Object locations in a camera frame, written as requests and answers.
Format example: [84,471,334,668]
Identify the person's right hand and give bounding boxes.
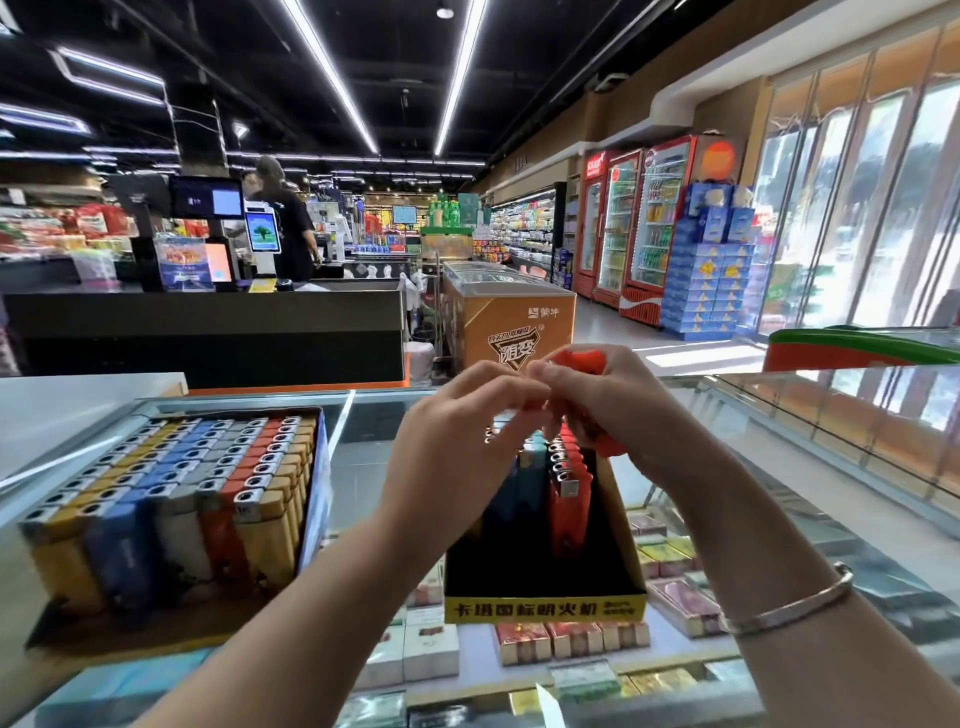
[525,345,722,504]

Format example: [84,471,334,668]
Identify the person's left hand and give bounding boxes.
[375,360,554,564]

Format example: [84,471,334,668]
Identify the red plain lighter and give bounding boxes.
[552,348,632,456]

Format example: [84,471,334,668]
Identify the row of plain coloured lighters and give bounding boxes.
[480,427,594,557]

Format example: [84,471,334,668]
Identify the black yellow display box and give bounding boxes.
[445,435,650,624]

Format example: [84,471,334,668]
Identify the row of tan lighters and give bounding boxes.
[232,414,320,587]

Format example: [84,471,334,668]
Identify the row of red brown lighters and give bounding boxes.
[195,415,290,587]

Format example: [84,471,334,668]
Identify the row of grey white lighters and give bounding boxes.
[145,417,260,594]

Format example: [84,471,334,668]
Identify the blue yellow lighter display box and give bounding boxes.
[18,405,335,654]

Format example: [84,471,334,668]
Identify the row of blue lighters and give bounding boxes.
[82,420,227,609]

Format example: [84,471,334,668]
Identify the row of yellow lighters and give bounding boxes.
[21,420,189,614]

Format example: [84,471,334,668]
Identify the person's right forearm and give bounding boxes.
[675,480,960,728]

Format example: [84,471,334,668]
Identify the person's left forearm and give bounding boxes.
[135,532,452,728]

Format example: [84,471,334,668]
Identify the glass display case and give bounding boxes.
[0,367,960,728]

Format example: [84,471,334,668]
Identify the stack of blue cartons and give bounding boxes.
[664,180,774,339]

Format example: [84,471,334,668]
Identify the brown cardboard carton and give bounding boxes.
[442,262,579,377]

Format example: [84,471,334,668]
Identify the row of cigarette packs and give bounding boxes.
[337,510,737,728]

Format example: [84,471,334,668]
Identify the red drink fridge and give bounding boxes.
[597,147,644,309]
[622,135,696,327]
[577,150,606,297]

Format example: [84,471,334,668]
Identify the red green container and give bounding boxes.
[765,325,960,372]

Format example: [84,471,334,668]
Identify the open refrigerated chiller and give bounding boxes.
[490,184,567,282]

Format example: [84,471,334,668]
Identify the black checkout counter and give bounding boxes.
[4,285,407,392]

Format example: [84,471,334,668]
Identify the orange round sign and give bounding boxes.
[690,135,741,182]

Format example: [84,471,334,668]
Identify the small checkout screen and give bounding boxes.
[244,210,282,254]

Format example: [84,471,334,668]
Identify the glass entrance doors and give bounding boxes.
[750,30,960,482]

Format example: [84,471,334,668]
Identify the blue poster screen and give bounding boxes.
[154,235,216,291]

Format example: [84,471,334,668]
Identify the black checkout monitor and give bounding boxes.
[169,175,246,219]

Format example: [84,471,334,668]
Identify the long ceiling light strip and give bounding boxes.
[435,0,492,156]
[277,0,380,156]

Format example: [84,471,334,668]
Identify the rectangular ceiling light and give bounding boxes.
[0,102,95,137]
[52,45,170,107]

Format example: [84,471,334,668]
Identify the silver bracelet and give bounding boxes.
[727,565,857,636]

